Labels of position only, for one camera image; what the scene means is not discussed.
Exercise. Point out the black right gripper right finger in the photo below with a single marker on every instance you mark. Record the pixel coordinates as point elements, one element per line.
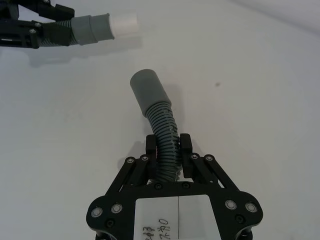
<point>200,170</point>

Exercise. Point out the white plastic tube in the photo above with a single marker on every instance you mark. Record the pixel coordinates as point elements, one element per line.
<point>125,22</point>

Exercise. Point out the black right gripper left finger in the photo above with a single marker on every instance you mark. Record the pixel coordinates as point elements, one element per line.
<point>140,172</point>

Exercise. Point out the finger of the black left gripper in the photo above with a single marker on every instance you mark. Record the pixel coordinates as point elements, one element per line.
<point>22,30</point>
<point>58,8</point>

